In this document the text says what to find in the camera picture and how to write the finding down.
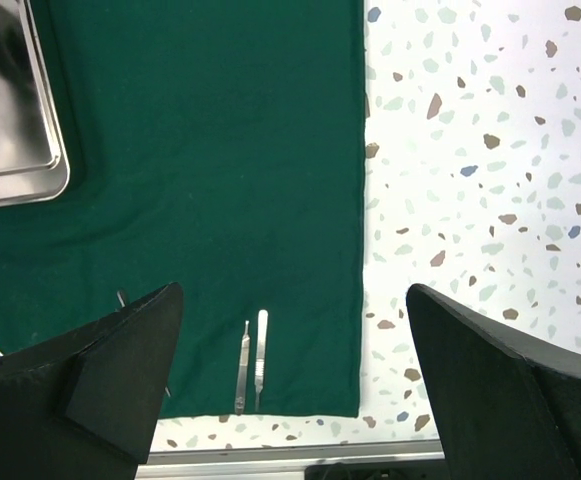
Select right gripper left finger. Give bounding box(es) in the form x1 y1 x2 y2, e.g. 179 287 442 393
0 283 183 479

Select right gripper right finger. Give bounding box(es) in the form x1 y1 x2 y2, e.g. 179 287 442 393
406 284 581 479

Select steel tweezers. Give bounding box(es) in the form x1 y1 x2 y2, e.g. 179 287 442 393
116 289 128 308

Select steel scalpel handle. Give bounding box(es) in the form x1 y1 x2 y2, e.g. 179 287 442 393
254 309 269 412
234 320 250 415

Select stainless steel instrument tray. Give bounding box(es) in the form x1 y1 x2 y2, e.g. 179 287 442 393
0 1 70 207

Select dark green surgical cloth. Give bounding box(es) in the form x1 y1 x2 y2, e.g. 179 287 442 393
0 1 365 418

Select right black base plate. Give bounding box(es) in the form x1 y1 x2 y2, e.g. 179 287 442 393
304 460 450 480

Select aluminium rail frame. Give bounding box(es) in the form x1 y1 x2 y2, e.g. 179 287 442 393
136 440 444 479

